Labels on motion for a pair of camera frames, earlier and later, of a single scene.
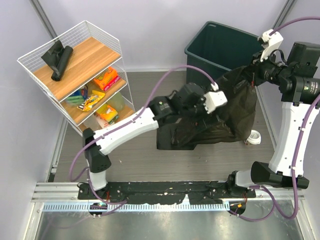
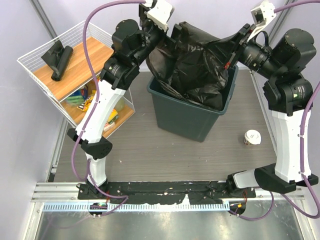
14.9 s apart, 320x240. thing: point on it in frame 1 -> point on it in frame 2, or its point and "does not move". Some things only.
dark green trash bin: [217, 48] -> [190, 119]
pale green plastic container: [117, 101] does not move
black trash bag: [229, 122] -> [189, 67]
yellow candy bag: [88, 103] does not move
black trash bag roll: [57, 58] does not move
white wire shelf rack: [81, 71] does not move
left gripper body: [198, 112] -> [159, 37]
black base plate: [164, 192] does not move
